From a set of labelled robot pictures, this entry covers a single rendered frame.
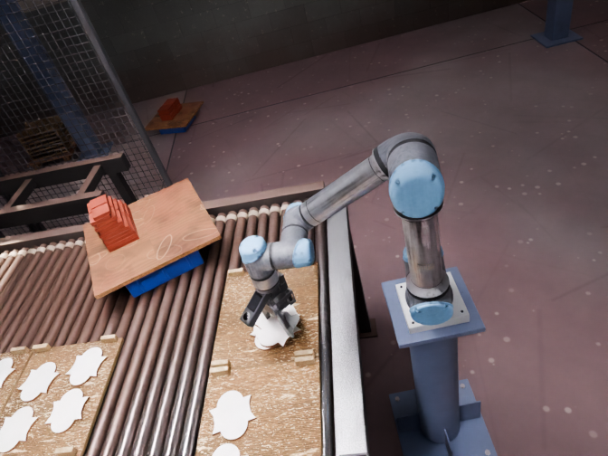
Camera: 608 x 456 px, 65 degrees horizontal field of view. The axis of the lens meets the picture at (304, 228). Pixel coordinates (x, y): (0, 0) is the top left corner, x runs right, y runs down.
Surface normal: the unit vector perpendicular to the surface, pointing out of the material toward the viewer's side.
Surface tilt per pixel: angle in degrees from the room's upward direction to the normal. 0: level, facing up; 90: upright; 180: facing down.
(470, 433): 0
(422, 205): 82
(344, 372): 0
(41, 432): 0
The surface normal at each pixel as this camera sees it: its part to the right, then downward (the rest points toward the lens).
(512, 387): -0.22, -0.73
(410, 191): -0.11, 0.57
